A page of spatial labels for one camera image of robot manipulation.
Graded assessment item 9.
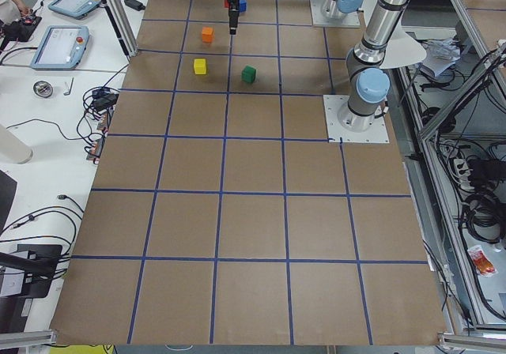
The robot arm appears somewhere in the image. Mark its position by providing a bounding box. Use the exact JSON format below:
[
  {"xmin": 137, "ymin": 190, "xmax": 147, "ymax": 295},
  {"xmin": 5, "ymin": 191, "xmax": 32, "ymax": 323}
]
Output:
[
  {"xmin": 320, "ymin": 0, "xmax": 364, "ymax": 20},
  {"xmin": 344, "ymin": 0, "xmax": 410, "ymax": 121}
]

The blue wooden block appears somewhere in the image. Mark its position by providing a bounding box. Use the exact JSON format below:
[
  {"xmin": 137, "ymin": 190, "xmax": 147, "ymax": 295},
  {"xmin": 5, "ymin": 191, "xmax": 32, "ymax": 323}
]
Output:
[{"xmin": 239, "ymin": 0, "xmax": 247, "ymax": 13}]

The orange wooden block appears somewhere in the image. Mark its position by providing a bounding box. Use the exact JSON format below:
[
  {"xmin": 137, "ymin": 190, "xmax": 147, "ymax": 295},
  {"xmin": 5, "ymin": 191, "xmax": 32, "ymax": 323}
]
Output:
[{"xmin": 201, "ymin": 26, "xmax": 214, "ymax": 43}]

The yellow wooden block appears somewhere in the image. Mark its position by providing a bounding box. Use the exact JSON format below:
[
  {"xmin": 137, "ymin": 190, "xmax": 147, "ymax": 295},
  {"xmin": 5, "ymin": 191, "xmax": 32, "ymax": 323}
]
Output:
[{"xmin": 193, "ymin": 58, "xmax": 207, "ymax": 75}]

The green wooden block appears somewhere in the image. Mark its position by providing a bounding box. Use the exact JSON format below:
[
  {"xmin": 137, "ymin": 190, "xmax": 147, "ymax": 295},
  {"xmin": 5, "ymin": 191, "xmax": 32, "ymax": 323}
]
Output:
[{"xmin": 241, "ymin": 66, "xmax": 257, "ymax": 84}]

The black power adapter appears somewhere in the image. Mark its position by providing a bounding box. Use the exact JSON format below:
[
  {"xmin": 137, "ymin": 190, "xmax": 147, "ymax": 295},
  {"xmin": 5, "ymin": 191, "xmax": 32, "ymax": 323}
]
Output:
[{"xmin": 123, "ymin": 0, "xmax": 145, "ymax": 11}]

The upper teach pendant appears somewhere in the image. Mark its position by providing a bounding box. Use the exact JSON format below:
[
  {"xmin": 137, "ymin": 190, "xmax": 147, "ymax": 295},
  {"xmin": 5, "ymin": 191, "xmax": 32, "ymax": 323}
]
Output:
[{"xmin": 48, "ymin": 0, "xmax": 101, "ymax": 20}]

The teach pendant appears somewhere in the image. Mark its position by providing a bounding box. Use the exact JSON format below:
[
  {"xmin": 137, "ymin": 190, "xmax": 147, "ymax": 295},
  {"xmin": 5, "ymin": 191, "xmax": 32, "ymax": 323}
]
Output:
[
  {"xmin": 30, "ymin": 25, "xmax": 90, "ymax": 70},
  {"xmin": 48, "ymin": 0, "xmax": 101, "ymax": 20}
]

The white lamp shade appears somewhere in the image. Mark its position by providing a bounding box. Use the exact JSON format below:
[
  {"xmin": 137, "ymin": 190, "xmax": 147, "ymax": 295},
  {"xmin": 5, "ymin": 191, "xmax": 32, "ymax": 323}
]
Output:
[{"xmin": 380, "ymin": 24, "xmax": 426, "ymax": 70}]

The lower teach pendant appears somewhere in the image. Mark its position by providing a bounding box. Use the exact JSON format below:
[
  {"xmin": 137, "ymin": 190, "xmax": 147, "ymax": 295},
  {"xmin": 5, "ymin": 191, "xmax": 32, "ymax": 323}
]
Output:
[{"xmin": 30, "ymin": 25, "xmax": 90, "ymax": 70}]

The white power strip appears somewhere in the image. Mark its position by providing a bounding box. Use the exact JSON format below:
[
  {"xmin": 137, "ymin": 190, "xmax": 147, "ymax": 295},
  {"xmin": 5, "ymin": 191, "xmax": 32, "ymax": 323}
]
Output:
[{"xmin": 452, "ymin": 158, "xmax": 474, "ymax": 192}]

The black monitor stand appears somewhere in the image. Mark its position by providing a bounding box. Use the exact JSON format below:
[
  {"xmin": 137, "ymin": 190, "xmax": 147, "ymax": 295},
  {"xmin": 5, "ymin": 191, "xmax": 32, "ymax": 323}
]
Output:
[{"xmin": 1, "ymin": 244, "xmax": 62, "ymax": 299}]

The red snack packet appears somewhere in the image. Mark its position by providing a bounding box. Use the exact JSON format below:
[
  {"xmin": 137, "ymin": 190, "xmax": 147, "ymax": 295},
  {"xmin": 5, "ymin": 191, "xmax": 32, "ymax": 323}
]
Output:
[{"xmin": 467, "ymin": 245, "xmax": 496, "ymax": 277}]

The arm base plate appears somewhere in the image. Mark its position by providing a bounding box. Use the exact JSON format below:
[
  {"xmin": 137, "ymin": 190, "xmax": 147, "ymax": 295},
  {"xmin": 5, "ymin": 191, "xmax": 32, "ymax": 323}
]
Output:
[
  {"xmin": 310, "ymin": 0, "xmax": 361, "ymax": 28},
  {"xmin": 323, "ymin": 95, "xmax": 390, "ymax": 144}
]

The aluminium frame post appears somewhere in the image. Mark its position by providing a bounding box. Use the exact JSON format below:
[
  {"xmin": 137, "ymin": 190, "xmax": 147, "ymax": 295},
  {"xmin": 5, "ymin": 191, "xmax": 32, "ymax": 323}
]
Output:
[{"xmin": 101, "ymin": 0, "xmax": 138, "ymax": 58}]

